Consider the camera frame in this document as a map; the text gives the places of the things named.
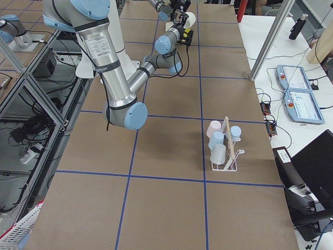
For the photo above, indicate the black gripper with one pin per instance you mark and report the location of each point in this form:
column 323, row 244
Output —
column 174, row 5
column 180, row 25

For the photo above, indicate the cream plastic cup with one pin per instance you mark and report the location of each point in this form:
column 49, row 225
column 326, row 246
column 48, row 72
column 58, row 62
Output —
column 189, row 19

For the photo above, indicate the pink plastic cup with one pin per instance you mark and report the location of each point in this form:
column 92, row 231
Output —
column 214, row 126

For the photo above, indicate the light blue plastic cup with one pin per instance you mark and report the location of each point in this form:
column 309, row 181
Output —
column 235, row 133

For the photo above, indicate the grey plastic cup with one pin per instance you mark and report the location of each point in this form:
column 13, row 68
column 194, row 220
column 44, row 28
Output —
column 218, row 154

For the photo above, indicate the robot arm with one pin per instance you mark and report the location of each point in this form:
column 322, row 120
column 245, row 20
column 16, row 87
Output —
column 171, row 10
column 97, row 26

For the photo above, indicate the red cylinder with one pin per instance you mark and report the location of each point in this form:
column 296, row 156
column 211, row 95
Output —
column 241, row 10

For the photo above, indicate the black water bottle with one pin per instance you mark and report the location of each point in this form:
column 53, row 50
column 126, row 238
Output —
column 296, row 29

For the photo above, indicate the upper blue teach pendant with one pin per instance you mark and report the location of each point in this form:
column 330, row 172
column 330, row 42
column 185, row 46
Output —
column 292, row 77

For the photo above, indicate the blue teach pendant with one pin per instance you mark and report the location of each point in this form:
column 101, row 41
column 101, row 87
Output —
column 302, row 107
column 292, row 77

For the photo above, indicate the lower blue teach pendant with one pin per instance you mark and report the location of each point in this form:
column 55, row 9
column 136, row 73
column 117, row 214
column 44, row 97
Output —
column 302, row 107

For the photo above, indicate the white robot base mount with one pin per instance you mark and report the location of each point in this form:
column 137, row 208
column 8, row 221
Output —
column 85, row 67

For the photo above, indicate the white wire cup rack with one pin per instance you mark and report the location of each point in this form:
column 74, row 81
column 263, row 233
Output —
column 230, row 164

